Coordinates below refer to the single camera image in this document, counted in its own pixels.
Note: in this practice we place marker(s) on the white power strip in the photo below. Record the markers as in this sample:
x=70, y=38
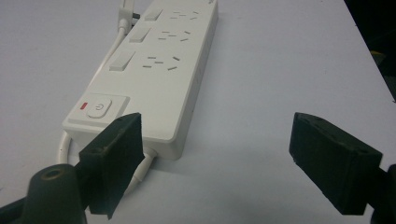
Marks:
x=149, y=84

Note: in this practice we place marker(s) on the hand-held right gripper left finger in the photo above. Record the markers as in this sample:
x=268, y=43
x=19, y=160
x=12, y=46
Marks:
x=115, y=161

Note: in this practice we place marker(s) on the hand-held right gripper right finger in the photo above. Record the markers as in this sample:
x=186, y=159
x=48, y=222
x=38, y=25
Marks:
x=333, y=165

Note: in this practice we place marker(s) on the white plug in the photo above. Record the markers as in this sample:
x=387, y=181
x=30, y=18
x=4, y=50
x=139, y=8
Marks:
x=126, y=14

